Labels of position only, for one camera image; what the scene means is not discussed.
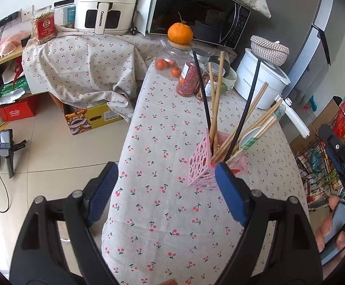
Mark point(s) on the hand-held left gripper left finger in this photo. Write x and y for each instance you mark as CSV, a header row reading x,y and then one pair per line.
x,y
101,190

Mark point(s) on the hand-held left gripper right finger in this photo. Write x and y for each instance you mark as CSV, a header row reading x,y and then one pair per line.
x,y
232,196

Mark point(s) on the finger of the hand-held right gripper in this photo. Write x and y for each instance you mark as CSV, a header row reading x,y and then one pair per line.
x,y
335,148

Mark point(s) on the pink perforated utensil basket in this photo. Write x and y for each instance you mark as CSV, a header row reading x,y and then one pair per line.
x,y
200,166

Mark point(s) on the green printed bamboo chopstick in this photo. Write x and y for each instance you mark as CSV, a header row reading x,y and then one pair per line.
x,y
254,141
277,115

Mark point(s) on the white plastic spoon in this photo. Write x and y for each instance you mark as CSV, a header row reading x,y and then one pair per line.
x,y
249,138

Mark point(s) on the brown wooden chopstick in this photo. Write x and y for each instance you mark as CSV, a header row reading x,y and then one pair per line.
x,y
210,95
255,101
267,114
220,80

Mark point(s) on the black chopstick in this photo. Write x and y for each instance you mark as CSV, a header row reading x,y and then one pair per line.
x,y
249,95
202,95

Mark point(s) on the person's right hand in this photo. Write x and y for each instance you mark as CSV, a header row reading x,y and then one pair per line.
x,y
324,234

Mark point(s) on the person's left hand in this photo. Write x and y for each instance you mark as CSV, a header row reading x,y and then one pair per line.
x,y
168,282

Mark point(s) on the brown cardboard box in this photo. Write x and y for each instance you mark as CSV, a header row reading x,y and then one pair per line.
x,y
324,115

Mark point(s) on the yellow printed cardboard box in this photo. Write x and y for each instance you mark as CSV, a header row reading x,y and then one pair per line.
x,y
92,118

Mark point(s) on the cherry print tablecloth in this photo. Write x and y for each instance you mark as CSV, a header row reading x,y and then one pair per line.
x,y
166,124

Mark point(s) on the grey hand-held device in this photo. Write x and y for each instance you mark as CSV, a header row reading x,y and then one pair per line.
x,y
7,151

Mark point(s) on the grey refrigerator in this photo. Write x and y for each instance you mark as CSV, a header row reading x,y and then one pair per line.
x,y
309,50

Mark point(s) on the small green fruit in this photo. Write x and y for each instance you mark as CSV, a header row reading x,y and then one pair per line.
x,y
223,88

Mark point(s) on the glass jar dried red fruit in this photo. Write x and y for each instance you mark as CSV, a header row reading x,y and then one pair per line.
x,y
201,90

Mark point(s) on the white electric pot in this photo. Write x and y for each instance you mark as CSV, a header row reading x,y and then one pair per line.
x,y
249,80

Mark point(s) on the white bowl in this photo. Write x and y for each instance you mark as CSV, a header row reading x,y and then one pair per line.
x,y
230,85
232,72

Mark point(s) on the red box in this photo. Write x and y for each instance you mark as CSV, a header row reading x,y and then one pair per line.
x,y
18,111

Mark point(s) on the woven basket bowl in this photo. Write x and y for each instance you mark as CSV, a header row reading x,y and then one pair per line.
x,y
269,49

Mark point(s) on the labelled glass jar goji berries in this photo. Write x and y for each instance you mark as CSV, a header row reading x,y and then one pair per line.
x,y
188,78

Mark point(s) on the draped cherry print cloth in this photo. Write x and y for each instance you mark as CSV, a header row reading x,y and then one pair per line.
x,y
80,65

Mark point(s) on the small tangerine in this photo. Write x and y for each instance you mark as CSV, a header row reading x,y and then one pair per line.
x,y
175,71
161,63

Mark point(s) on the green packet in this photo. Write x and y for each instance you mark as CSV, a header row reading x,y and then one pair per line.
x,y
12,86

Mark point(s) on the clear glass jar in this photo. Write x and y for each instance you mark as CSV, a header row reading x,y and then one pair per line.
x,y
166,52

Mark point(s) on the black power plug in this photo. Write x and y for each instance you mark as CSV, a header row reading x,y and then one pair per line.
x,y
134,30

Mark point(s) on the wooden shelf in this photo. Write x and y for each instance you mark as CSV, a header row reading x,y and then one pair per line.
x,y
0,61

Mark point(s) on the large orange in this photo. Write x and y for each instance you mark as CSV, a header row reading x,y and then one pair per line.
x,y
180,33

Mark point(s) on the glass jar red label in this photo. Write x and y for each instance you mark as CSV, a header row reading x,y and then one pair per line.
x,y
43,26

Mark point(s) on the pink cloth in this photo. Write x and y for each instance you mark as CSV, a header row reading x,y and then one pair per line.
x,y
6,43

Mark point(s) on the white container black lid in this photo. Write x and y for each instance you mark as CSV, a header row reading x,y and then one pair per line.
x,y
62,13

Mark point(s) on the cream air fryer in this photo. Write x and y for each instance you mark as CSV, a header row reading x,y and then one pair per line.
x,y
101,6

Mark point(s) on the black power strip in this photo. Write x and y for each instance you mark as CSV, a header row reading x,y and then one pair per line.
x,y
3,21

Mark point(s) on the black microwave oven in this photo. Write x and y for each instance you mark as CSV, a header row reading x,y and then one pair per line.
x,y
190,0

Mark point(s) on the white wall socket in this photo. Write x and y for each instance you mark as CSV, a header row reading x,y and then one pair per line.
x,y
27,13

